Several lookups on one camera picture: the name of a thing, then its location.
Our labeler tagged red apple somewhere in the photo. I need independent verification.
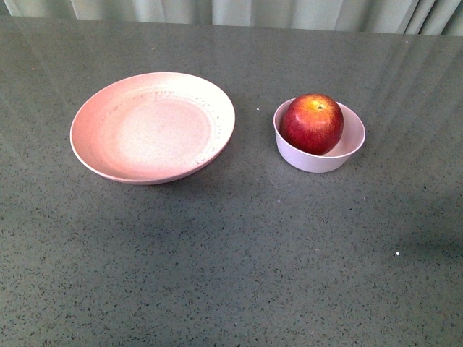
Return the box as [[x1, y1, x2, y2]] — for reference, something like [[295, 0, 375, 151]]
[[280, 93, 344, 155]]

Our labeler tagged pink plate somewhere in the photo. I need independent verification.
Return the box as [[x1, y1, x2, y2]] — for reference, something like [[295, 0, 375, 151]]
[[70, 72, 235, 184]]

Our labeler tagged light pink bowl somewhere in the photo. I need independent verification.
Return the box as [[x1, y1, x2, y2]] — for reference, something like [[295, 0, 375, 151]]
[[273, 98, 366, 174]]

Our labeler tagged white curtain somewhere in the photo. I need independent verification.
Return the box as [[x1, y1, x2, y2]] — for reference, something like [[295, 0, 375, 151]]
[[1, 0, 462, 36]]

